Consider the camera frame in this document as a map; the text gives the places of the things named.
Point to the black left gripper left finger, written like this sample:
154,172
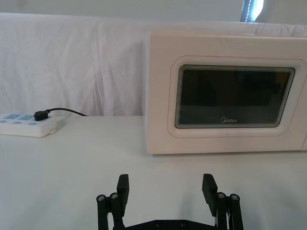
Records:
122,194

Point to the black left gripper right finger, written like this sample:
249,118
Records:
211,194

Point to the white table cloth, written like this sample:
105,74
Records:
100,172

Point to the cream microwave oven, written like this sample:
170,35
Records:
225,92

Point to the white power strip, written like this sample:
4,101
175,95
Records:
25,125

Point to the white curtain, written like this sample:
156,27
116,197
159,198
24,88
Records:
72,64

